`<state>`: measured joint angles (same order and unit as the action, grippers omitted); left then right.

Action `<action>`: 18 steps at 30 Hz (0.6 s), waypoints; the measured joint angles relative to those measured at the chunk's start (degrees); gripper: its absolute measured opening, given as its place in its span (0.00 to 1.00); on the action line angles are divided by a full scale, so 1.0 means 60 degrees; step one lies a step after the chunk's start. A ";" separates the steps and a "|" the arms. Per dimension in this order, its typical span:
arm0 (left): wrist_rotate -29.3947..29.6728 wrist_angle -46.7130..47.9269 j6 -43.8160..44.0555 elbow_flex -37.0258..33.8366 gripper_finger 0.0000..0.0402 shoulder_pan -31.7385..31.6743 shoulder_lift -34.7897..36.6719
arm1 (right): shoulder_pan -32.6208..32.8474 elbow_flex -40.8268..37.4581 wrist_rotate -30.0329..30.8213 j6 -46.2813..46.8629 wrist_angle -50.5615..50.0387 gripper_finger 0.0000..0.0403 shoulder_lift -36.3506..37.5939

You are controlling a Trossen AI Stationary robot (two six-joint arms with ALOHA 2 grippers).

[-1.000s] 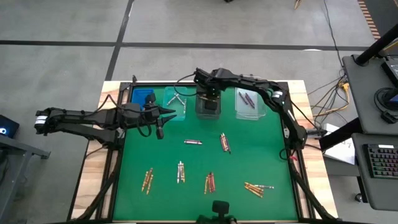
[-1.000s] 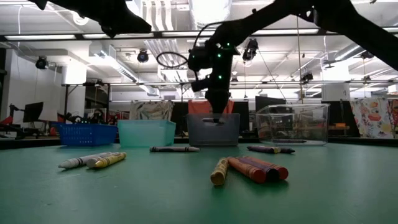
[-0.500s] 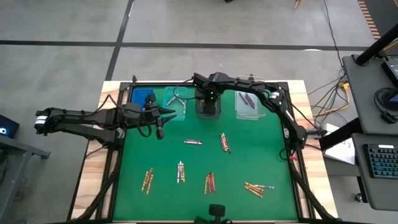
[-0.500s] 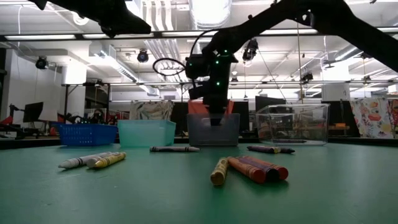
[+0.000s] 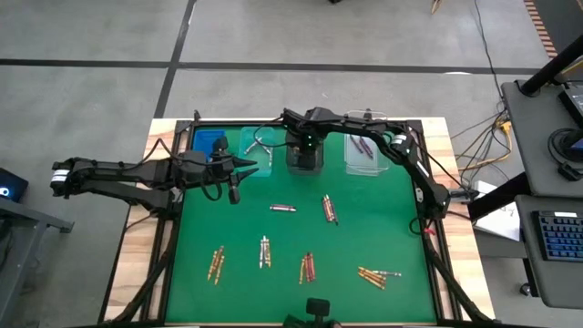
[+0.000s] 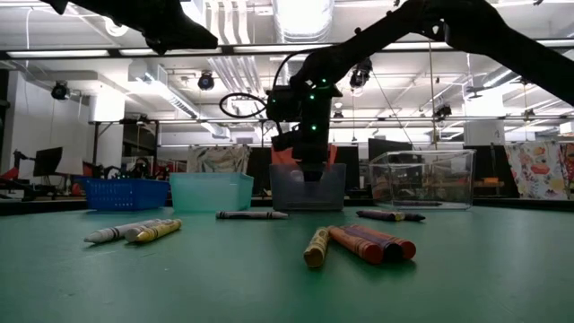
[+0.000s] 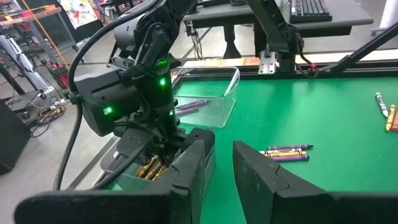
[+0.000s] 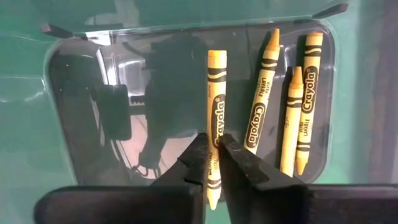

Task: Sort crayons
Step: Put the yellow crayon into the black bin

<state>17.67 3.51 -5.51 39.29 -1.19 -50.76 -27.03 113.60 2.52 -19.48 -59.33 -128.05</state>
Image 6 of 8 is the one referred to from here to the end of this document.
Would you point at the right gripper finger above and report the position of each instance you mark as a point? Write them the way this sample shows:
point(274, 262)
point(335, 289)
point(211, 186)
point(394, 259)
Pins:
point(312, 172)

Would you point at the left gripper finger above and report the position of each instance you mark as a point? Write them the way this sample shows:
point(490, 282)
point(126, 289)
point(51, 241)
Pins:
point(188, 38)

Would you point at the yellow crayon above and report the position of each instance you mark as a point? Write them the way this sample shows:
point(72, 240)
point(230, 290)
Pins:
point(159, 229)
point(399, 216)
point(316, 249)

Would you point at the purple crayon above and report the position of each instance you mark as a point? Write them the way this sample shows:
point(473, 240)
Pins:
point(390, 250)
point(419, 203)
point(376, 215)
point(405, 247)

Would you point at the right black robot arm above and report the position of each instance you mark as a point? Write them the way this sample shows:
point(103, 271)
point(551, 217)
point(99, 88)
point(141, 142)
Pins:
point(493, 36)

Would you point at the grey translucent plastic bin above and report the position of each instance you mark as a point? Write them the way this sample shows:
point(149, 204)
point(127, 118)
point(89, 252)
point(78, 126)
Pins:
point(287, 197)

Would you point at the orange cloth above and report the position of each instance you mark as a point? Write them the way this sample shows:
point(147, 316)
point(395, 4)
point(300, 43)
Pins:
point(279, 157)

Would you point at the black ceiling spotlight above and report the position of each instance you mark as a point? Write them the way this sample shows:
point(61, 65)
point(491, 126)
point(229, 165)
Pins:
point(60, 91)
point(525, 81)
point(206, 81)

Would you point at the black monitor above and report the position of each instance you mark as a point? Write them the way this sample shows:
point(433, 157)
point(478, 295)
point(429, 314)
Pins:
point(388, 145)
point(47, 161)

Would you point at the orange crayon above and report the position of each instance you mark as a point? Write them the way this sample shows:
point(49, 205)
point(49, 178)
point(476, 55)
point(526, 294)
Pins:
point(356, 246)

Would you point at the floral patterned cloth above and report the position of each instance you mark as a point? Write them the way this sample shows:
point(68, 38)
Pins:
point(218, 158)

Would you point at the teal plastic bin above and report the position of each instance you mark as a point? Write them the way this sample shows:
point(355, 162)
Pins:
point(211, 193)

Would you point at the green table mat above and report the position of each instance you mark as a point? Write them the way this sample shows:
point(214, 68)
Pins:
point(224, 278)

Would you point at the clear plastic bin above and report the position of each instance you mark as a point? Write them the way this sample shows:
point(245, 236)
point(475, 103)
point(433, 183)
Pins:
point(471, 179)

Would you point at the blue plastic basket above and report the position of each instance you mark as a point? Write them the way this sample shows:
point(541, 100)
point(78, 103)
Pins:
point(125, 195)

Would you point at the colourful floral cloth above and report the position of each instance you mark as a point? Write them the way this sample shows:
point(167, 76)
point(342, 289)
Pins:
point(538, 170)

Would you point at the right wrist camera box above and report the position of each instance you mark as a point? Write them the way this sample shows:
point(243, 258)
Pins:
point(282, 105)

